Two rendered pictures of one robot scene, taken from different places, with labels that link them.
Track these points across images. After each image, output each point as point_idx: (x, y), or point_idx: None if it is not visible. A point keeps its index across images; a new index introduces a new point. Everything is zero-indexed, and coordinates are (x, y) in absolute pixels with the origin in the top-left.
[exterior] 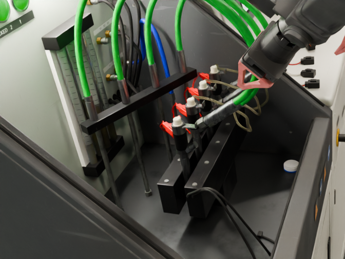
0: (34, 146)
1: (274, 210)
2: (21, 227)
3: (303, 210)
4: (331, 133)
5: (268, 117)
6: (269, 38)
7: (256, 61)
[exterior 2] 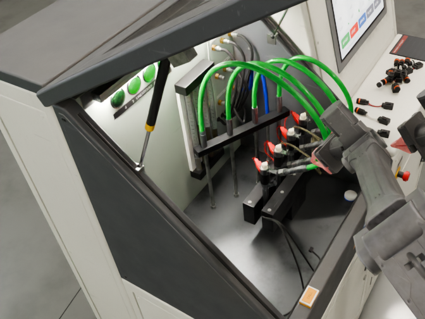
0: (164, 197)
1: (327, 231)
2: (148, 236)
3: (342, 247)
4: None
5: None
6: (335, 145)
7: (323, 158)
